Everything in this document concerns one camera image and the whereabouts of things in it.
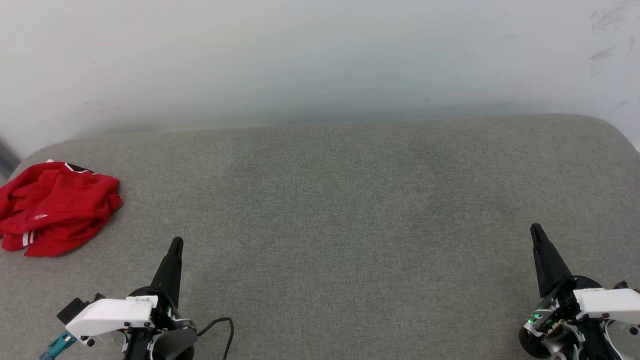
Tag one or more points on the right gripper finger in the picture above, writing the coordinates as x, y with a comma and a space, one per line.
550, 265

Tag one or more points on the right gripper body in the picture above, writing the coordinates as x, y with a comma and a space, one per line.
610, 305

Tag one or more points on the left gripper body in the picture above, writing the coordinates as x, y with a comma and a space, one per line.
110, 315

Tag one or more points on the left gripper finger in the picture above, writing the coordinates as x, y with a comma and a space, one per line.
170, 272

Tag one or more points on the red jersey with white sleeves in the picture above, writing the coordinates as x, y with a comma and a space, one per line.
60, 200

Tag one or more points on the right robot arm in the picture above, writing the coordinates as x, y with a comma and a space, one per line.
590, 345

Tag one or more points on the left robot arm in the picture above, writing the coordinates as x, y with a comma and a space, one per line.
172, 345

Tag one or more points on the grey fabric sofa seat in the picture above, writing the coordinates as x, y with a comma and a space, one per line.
325, 225

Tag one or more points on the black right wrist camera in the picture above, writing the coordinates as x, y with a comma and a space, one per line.
621, 285

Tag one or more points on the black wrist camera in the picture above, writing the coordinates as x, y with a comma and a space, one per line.
75, 310
621, 285

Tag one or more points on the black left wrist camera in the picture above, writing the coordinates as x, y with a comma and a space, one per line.
75, 310

